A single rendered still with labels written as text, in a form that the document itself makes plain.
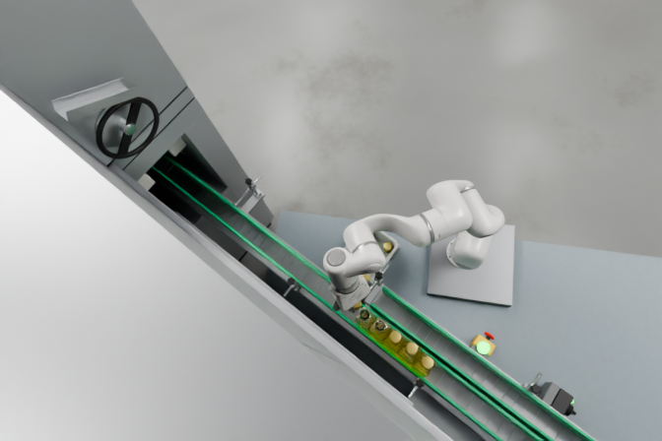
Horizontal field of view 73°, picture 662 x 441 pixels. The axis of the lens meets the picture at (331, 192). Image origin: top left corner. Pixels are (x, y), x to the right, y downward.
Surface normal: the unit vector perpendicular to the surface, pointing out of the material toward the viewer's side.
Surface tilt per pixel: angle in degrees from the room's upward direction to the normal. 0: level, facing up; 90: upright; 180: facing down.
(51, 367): 0
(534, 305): 0
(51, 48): 90
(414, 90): 0
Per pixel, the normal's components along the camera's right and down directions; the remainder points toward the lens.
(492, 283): -0.13, -0.35
